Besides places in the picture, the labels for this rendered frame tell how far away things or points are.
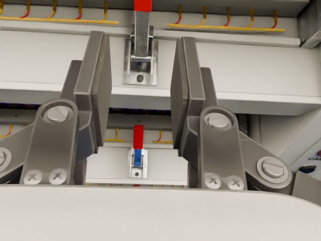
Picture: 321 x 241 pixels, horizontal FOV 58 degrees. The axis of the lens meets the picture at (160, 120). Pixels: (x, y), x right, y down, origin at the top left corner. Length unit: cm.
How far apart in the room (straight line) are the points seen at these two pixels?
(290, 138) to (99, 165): 25
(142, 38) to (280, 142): 21
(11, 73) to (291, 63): 23
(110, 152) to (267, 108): 23
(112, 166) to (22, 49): 21
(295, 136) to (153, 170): 19
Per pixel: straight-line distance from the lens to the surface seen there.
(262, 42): 27
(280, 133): 35
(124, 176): 41
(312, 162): 39
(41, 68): 26
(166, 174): 42
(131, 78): 24
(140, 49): 22
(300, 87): 28
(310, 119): 30
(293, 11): 29
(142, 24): 21
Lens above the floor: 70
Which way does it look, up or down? 57 degrees down
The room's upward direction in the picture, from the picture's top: 8 degrees clockwise
